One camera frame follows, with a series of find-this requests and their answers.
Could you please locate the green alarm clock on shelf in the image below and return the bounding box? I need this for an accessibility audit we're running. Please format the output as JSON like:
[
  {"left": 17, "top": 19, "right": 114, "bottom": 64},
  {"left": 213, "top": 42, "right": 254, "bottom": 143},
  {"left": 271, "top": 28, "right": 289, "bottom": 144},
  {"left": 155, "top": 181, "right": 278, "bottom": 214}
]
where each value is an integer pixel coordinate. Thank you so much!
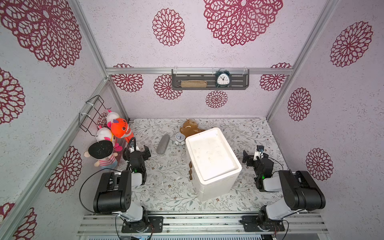
[{"left": 216, "top": 71, "right": 231, "bottom": 88}]

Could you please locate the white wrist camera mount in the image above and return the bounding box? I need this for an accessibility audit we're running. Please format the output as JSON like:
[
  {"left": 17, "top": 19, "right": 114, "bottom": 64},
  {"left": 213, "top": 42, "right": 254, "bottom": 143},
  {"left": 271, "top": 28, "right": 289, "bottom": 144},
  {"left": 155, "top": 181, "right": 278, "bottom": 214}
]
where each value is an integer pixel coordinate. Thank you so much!
[
  {"left": 128, "top": 143, "right": 140, "bottom": 153},
  {"left": 254, "top": 145, "right": 264, "bottom": 161}
]

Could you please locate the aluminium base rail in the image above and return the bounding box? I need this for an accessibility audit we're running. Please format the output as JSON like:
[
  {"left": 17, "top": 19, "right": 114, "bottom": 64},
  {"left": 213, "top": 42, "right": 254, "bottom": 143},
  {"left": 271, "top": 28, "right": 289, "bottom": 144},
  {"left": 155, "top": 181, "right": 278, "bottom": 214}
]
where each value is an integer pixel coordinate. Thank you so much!
[{"left": 76, "top": 212, "right": 329, "bottom": 239}]

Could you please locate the white plastic drawer cabinet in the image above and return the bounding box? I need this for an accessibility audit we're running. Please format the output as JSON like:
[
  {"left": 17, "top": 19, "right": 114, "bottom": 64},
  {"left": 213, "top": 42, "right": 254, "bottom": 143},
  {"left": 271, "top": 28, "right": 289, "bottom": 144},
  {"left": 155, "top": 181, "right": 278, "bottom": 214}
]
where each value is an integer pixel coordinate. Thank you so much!
[{"left": 186, "top": 128, "right": 242, "bottom": 202}]

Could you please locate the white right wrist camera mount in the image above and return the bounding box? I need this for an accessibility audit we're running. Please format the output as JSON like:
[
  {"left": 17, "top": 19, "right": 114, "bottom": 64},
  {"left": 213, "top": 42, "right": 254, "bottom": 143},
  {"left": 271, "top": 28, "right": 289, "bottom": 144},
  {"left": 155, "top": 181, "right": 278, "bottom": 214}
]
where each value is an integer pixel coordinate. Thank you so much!
[{"left": 254, "top": 145, "right": 264, "bottom": 161}]

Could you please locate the aluminium corner frame post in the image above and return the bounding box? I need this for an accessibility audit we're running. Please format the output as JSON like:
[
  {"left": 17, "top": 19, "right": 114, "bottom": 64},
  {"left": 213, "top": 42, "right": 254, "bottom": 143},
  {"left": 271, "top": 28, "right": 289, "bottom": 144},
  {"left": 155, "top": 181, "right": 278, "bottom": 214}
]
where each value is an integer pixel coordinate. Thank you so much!
[{"left": 266, "top": 0, "right": 340, "bottom": 123}]

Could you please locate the brown teddy bear plush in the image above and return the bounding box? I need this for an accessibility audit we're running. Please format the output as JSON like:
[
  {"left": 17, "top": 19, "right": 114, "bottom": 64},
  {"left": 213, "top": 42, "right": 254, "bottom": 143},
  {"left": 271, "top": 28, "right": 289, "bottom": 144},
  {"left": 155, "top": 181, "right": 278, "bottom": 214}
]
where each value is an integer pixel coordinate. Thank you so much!
[{"left": 180, "top": 120, "right": 205, "bottom": 138}]

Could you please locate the tan pouch on shelf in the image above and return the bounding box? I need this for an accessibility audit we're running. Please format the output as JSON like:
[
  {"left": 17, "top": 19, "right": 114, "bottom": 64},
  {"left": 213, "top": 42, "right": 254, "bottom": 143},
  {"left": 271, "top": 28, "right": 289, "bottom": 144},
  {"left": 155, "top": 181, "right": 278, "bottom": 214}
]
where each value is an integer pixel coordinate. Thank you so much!
[{"left": 181, "top": 80, "right": 208, "bottom": 89}]

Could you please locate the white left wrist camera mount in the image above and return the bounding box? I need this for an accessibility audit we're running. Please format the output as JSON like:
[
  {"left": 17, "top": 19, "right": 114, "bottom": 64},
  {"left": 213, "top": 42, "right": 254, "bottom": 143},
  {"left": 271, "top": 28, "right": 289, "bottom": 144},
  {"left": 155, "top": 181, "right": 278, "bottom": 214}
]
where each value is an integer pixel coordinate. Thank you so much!
[{"left": 128, "top": 143, "right": 140, "bottom": 153}]

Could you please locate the grey wall shelf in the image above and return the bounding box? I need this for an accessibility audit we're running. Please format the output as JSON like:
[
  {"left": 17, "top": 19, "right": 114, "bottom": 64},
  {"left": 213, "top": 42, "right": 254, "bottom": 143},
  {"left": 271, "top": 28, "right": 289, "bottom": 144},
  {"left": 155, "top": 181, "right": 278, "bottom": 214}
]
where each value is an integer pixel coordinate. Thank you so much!
[{"left": 171, "top": 72, "right": 250, "bottom": 90}]

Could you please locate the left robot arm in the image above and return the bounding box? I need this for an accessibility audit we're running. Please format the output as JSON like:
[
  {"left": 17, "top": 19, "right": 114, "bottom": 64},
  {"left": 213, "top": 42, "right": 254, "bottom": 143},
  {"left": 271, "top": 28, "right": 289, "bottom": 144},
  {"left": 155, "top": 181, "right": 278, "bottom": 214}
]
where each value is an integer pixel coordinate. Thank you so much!
[{"left": 93, "top": 146, "right": 151, "bottom": 226}]

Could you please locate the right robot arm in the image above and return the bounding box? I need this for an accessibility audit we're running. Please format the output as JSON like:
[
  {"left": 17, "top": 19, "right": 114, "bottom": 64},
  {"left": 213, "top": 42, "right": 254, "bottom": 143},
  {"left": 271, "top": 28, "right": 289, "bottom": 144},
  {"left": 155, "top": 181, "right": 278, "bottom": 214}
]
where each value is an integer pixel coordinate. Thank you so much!
[{"left": 242, "top": 147, "right": 326, "bottom": 231}]

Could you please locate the horizontal aluminium wall rail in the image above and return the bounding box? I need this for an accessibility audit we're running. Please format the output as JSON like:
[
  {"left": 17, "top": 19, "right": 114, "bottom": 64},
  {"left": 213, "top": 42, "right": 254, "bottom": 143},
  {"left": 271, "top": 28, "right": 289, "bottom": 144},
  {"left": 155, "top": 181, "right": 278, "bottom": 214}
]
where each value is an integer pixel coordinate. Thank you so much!
[{"left": 106, "top": 67, "right": 294, "bottom": 75}]

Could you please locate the orange fish plush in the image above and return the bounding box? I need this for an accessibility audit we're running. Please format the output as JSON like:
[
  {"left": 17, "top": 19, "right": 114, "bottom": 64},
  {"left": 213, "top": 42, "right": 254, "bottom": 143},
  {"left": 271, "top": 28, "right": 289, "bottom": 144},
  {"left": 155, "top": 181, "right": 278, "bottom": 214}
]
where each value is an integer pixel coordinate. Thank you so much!
[{"left": 108, "top": 118, "right": 134, "bottom": 143}]

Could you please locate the black wire wall basket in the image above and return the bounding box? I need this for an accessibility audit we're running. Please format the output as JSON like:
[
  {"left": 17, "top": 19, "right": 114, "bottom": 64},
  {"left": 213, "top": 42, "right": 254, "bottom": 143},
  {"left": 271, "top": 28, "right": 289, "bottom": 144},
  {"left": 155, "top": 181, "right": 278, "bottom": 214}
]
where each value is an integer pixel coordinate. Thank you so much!
[{"left": 78, "top": 95, "right": 111, "bottom": 137}]

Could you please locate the pink white plush doll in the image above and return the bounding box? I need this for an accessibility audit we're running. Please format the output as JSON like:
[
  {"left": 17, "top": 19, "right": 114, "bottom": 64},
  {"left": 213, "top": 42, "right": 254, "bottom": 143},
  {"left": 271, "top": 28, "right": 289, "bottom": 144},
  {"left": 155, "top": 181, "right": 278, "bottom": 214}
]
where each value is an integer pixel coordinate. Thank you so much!
[{"left": 96, "top": 110, "right": 123, "bottom": 152}]

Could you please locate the small white alarm clock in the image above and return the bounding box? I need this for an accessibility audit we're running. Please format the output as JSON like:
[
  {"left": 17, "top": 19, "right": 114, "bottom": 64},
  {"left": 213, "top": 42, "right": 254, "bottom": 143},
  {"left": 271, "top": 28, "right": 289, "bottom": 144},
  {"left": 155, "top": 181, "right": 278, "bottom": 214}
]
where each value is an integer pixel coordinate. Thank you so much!
[{"left": 175, "top": 132, "right": 186, "bottom": 146}]

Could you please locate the black haired doll plush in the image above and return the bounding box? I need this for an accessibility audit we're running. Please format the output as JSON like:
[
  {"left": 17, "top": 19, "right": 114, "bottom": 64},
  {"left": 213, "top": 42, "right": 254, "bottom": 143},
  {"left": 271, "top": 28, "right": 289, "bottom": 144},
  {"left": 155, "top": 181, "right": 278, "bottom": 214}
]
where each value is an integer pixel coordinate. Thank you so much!
[{"left": 84, "top": 140, "right": 118, "bottom": 169}]

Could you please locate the grey pencil case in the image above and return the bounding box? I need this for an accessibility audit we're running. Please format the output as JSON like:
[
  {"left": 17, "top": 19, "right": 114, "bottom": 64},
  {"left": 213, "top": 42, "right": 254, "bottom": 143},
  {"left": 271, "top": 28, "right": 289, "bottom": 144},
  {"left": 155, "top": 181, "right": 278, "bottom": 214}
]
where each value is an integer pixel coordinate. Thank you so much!
[{"left": 156, "top": 134, "right": 170, "bottom": 155}]

